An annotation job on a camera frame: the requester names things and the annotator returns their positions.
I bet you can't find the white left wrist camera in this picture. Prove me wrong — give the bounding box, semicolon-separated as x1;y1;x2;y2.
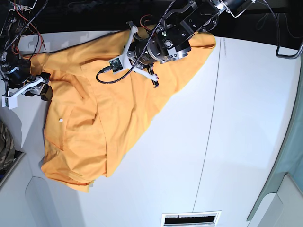
108;56;124;74

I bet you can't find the white bin right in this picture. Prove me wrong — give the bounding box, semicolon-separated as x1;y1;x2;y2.
248;174;303;227

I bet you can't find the orange yellow t-shirt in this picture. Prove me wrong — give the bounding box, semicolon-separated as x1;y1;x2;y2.
31;31;216;192

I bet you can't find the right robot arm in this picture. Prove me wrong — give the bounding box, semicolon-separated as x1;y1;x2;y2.
0;0;53;102

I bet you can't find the grey hanging cable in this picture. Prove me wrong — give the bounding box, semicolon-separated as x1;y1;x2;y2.
272;0;303;58

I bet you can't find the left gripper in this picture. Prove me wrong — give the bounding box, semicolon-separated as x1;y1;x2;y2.
122;21;163;88

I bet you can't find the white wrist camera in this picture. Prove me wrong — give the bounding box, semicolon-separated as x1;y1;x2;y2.
1;96;18;110
108;56;124;74

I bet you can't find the braided camera cable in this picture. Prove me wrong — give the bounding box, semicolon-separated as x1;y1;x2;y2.
95;0;177;85

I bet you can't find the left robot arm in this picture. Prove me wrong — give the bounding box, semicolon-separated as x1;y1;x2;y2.
112;0;254;87

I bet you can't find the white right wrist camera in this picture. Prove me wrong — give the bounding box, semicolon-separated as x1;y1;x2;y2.
1;96;18;110

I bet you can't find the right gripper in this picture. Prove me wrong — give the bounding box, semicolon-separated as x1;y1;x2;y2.
1;59;53;101

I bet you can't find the camouflage fabric pile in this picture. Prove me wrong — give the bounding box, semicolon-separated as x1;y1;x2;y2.
0;121;16;171

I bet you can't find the white bin left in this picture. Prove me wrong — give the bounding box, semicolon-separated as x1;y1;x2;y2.
0;154;85;227

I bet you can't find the white bin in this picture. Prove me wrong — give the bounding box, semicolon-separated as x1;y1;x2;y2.
0;154;85;227
248;174;303;227

